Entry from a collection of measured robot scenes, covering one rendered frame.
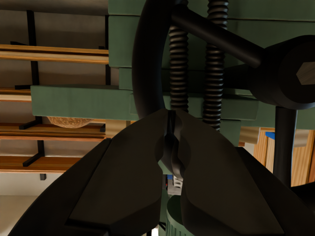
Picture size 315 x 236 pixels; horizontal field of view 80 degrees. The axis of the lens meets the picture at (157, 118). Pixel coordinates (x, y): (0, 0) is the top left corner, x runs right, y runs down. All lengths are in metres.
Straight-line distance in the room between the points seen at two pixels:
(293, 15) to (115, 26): 0.31
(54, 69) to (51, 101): 2.68
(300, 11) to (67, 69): 2.83
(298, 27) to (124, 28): 0.30
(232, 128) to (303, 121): 0.19
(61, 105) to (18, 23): 2.99
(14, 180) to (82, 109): 3.46
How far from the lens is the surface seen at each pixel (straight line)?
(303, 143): 0.50
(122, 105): 0.37
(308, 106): 0.20
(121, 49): 0.37
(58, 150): 3.29
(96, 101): 0.38
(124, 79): 0.37
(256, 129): 0.42
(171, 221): 0.62
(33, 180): 3.68
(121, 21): 0.38
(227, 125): 0.28
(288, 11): 0.43
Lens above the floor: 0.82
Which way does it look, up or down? 11 degrees up
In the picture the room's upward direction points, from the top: 177 degrees counter-clockwise
